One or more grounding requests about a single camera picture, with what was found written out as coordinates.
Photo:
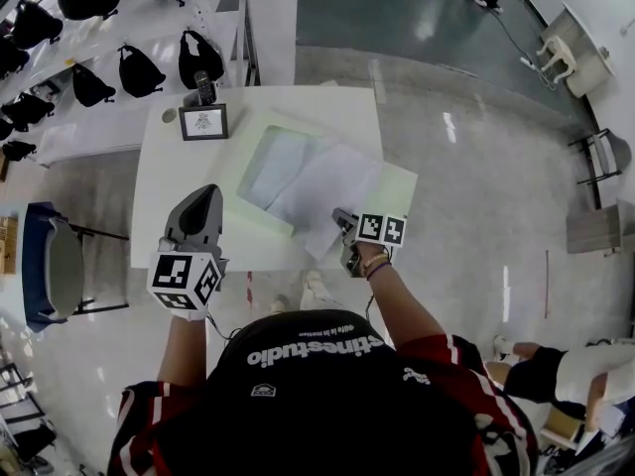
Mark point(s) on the white curved cabinet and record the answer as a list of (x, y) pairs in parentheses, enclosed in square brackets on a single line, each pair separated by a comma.
[(588, 52)]

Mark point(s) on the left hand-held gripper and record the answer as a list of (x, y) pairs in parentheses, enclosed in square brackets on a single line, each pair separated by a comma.
[(191, 231)]

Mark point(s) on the white carved stool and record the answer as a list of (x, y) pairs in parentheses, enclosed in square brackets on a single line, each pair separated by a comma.
[(559, 57)]

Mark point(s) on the person's right forearm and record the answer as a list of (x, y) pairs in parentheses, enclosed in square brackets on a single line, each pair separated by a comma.
[(402, 300)]

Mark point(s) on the round grey desk cap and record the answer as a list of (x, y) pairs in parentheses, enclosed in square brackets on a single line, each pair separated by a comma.
[(169, 115)]

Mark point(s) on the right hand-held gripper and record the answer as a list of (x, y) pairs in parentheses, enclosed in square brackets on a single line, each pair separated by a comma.
[(379, 230)]

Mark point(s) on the black picture frame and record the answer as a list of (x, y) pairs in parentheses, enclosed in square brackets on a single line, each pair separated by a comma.
[(203, 122)]

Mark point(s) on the black metal chair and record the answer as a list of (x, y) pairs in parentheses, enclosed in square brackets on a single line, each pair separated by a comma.
[(602, 156)]

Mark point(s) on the blue chair with grey cushion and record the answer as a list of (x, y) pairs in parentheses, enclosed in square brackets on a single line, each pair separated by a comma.
[(54, 266)]

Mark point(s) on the group of black bags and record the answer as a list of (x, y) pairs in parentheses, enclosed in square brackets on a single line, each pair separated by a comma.
[(139, 70)]

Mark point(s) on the person's left forearm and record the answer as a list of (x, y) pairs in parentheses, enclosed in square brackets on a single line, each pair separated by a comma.
[(183, 350)]

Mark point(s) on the light blue paper sheet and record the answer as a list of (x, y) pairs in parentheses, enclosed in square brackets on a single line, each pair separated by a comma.
[(283, 164)]

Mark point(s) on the person's white shoe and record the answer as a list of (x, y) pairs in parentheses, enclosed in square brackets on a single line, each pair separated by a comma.
[(316, 288), (281, 304)]

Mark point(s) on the white shelf unit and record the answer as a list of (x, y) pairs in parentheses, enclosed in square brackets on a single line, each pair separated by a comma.
[(89, 132)]

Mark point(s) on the person's red black shirt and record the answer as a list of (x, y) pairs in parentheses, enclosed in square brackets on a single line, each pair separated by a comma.
[(496, 409)]

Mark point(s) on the grey remote holder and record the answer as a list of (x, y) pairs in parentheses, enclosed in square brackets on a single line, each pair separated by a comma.
[(191, 98)]

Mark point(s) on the thin red stick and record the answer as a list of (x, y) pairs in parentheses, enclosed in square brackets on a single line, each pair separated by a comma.
[(547, 285)]

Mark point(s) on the wooden box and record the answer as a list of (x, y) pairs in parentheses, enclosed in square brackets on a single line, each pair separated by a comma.
[(7, 246)]

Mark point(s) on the white sheet of paper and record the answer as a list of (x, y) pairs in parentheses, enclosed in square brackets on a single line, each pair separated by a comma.
[(330, 186)]

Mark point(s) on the person's black cap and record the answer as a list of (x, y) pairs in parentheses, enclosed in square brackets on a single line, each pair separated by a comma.
[(317, 394)]

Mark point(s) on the black metal rack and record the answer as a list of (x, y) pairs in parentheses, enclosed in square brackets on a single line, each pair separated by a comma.
[(22, 404)]

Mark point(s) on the white shallow paper box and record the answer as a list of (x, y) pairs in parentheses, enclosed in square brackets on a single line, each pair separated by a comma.
[(228, 166)]

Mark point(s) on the black remote control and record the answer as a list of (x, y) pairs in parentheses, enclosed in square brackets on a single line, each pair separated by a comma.
[(202, 86)]

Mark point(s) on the grey wooden crate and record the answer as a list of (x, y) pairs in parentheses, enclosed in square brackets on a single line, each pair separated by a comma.
[(597, 228)]

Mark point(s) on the white power strip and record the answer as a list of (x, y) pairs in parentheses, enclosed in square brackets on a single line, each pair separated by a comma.
[(529, 63)]

